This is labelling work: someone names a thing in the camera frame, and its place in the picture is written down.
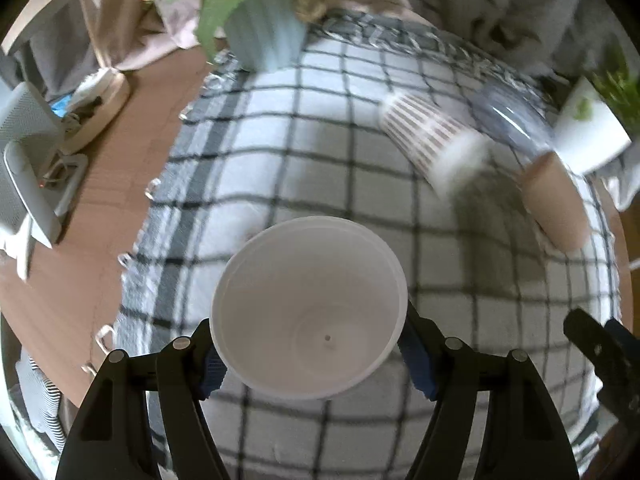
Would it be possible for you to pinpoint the white plastic cup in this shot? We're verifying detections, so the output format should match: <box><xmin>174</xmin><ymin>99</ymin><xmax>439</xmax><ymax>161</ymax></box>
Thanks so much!
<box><xmin>209</xmin><ymin>216</ymin><xmax>408</xmax><ymax>400</ymax></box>

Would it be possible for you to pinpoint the pink cup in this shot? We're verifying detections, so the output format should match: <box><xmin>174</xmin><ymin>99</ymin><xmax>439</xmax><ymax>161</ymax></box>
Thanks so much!
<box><xmin>520</xmin><ymin>152</ymin><xmax>591</xmax><ymax>254</ymax></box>

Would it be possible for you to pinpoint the plaid patterned paper cup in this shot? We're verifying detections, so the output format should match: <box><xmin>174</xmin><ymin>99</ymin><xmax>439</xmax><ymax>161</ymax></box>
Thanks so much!
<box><xmin>378</xmin><ymin>92</ymin><xmax>491</xmax><ymax>200</ymax></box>

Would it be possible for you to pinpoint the clear blue plastic cup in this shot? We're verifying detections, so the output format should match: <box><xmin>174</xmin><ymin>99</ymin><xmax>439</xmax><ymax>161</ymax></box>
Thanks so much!
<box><xmin>470</xmin><ymin>80</ymin><xmax>553</xmax><ymax>159</ymax></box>

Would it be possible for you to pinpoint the white plant pot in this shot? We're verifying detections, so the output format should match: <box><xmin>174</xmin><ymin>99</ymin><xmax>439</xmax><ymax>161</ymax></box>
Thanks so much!
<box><xmin>553</xmin><ymin>77</ymin><xmax>631</xmax><ymax>176</ymax></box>

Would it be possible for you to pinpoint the green potted plant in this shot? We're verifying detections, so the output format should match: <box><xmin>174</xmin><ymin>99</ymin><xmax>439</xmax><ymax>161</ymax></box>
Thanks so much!
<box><xmin>586</xmin><ymin>38</ymin><xmax>639</xmax><ymax>139</ymax></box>

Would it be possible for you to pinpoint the white tablet stand device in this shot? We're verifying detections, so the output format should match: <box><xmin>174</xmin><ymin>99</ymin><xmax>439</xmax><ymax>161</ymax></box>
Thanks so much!
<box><xmin>1</xmin><ymin>81</ymin><xmax>89</xmax><ymax>281</ymax></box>

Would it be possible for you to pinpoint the checkered grey white tablecloth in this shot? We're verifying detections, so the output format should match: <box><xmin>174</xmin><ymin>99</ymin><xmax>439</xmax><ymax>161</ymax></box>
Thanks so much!
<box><xmin>115</xmin><ymin>11</ymin><xmax>620</xmax><ymax>467</ymax></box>

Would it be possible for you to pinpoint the round wooden tray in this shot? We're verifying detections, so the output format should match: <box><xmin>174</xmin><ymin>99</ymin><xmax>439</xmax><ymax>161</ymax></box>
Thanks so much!
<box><xmin>58</xmin><ymin>67</ymin><xmax>130</xmax><ymax>155</ymax></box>

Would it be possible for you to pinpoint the pink curtain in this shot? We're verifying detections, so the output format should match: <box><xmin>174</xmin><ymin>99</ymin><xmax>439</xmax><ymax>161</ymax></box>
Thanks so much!
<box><xmin>80</xmin><ymin>0</ymin><xmax>201</xmax><ymax>72</ymax></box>

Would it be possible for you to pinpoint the light blue ribbed vase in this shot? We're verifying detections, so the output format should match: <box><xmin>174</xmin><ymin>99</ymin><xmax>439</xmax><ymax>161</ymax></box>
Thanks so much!
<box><xmin>224</xmin><ymin>0</ymin><xmax>308</xmax><ymax>73</ymax></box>

